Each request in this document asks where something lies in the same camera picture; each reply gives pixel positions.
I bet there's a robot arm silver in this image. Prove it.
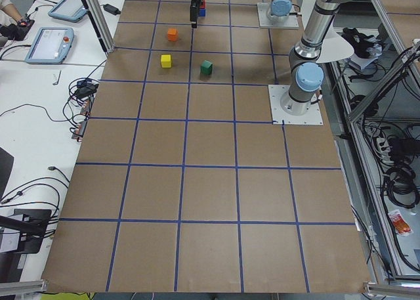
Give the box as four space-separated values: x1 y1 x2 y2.
281 0 351 116
266 0 293 22

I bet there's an orange wooden block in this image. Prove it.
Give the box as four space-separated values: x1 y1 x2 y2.
167 28 179 42

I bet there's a yellow wooden block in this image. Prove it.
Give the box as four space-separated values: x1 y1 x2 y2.
160 54 172 68

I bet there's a green wooden block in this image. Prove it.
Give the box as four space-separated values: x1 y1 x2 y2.
200 60 213 75

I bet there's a black power adapter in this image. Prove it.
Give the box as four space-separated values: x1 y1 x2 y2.
103 4 121 15

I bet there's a far teach pendant tablet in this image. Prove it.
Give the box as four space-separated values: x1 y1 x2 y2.
48 0 87 23

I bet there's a teach pendant tablet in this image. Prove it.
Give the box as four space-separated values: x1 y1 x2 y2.
24 27 74 64
48 0 87 23

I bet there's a near teach pendant tablet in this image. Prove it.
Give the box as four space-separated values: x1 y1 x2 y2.
24 27 74 64

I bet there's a metal allen key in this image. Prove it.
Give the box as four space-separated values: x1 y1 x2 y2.
52 70 62 85

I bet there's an orange snack packet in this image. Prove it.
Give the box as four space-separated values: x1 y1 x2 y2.
388 209 412 236

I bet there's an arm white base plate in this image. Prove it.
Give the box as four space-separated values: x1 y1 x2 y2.
268 85 324 125
257 3 299 30

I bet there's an aluminium frame post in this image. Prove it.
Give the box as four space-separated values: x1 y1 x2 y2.
81 0 115 54

